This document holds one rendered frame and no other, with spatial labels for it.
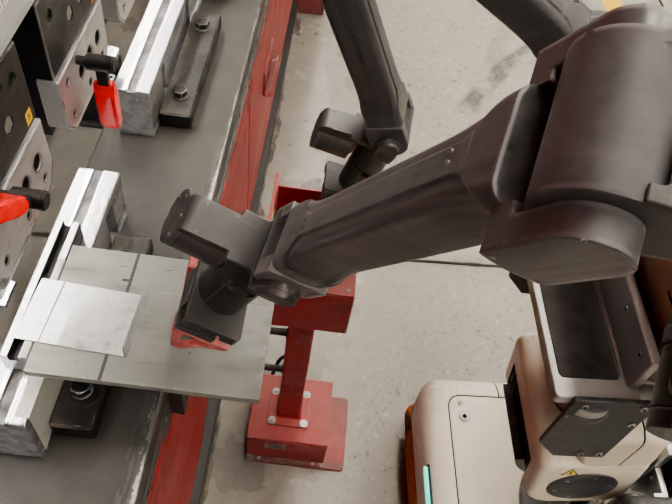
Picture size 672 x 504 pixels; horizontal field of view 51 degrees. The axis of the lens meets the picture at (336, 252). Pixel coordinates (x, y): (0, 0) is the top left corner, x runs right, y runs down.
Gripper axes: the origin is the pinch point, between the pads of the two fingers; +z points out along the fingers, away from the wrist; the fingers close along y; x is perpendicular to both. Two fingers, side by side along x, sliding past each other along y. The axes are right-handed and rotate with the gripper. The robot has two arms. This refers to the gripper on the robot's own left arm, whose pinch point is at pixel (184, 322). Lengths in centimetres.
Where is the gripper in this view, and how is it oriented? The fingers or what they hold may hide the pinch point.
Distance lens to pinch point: 84.1
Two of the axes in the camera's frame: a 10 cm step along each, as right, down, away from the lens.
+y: -0.8, 7.9, -6.0
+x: 8.0, 4.2, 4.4
